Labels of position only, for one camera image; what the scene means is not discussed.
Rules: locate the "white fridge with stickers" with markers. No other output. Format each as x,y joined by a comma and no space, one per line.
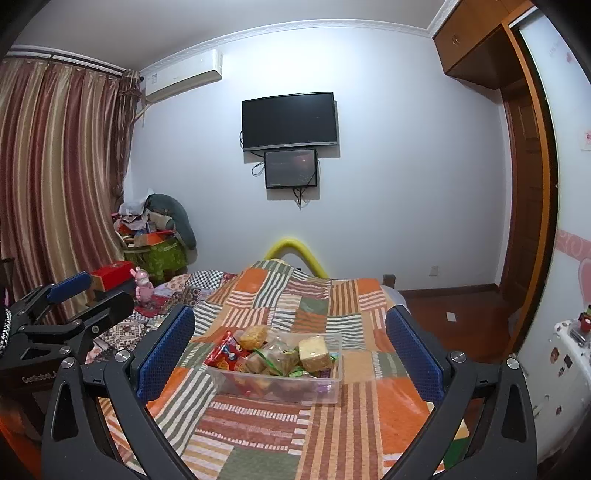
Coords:
561,392

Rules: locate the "pile of clutter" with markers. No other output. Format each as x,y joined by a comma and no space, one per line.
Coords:
136,221

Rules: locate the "yellow foam tube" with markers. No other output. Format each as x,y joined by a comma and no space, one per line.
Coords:
304,254

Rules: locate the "wooden door frame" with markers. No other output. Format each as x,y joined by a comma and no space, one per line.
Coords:
540,184

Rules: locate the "wooden overhead cabinet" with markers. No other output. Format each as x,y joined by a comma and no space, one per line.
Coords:
475,41

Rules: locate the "wooden door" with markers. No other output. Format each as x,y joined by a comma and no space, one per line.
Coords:
524,207

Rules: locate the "wooden bed post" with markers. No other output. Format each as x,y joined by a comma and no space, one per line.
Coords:
389,280

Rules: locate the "large black wall television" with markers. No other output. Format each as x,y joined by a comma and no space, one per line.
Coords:
288,120

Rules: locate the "white wardrobe door pink print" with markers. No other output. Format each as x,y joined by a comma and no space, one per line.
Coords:
575,184

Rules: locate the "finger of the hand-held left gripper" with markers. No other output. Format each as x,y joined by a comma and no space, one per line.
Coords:
69,286
108,314

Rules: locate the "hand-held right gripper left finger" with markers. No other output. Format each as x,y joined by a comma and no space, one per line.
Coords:
161,355

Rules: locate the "striped patchwork blanket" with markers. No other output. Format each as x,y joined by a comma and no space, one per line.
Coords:
323,424

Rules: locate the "brown bread clear packet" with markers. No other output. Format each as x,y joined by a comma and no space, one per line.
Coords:
255,363
281,357

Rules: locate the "green cardboard box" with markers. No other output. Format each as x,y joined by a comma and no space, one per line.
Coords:
164,261

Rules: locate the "checkered patterned bedsheet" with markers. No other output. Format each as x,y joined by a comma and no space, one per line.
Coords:
203,281

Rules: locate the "green snack packet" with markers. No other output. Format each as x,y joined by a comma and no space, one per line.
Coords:
307,373

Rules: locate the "red snack packet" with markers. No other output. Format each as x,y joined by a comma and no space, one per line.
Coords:
225,351

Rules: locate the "yellow sponge cake packet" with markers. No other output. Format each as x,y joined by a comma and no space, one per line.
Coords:
315,353

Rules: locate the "white air conditioner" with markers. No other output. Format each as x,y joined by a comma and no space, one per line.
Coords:
180,76

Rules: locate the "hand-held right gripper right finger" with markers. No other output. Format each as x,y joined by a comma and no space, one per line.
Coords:
415,355

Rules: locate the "small black wall monitor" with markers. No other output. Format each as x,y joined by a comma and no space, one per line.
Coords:
291,168

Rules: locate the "red box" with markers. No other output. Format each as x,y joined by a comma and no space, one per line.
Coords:
113,274

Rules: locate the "pink plush toy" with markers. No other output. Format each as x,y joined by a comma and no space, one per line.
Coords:
143,286

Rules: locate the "curtain rod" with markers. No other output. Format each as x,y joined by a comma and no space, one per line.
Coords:
64,57

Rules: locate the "clear plastic bin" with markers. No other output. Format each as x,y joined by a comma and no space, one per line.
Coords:
277,392

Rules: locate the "striped brown curtain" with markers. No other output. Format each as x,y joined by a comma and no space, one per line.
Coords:
60,184

